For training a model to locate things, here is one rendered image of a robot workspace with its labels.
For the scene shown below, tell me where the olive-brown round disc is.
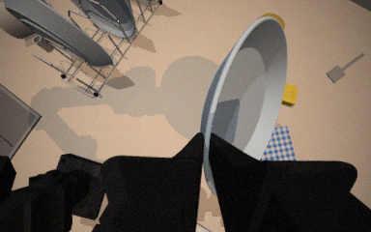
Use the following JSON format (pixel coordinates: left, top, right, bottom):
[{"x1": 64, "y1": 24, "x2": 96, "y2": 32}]
[{"x1": 261, "y1": 14, "x2": 285, "y2": 30}]

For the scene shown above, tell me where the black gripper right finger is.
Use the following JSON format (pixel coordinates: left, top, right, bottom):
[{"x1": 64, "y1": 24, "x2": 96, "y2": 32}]
[{"x1": 209, "y1": 133, "x2": 357, "y2": 232}]

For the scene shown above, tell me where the silver wire dish rack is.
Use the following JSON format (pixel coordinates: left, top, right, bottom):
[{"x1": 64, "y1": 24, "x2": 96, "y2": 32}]
[{"x1": 32, "y1": 0, "x2": 162, "y2": 98}]

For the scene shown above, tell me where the white ribbed draining mat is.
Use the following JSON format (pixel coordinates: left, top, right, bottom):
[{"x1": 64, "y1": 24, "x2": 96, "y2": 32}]
[{"x1": 196, "y1": 223, "x2": 212, "y2": 232}]

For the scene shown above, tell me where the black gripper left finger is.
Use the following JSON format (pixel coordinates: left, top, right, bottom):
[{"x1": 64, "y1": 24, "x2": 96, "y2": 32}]
[{"x1": 100, "y1": 132, "x2": 204, "y2": 232}]

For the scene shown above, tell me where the yellow sponge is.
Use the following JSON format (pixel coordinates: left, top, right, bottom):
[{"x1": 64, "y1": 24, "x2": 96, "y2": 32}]
[{"x1": 282, "y1": 83, "x2": 299, "y2": 106}]

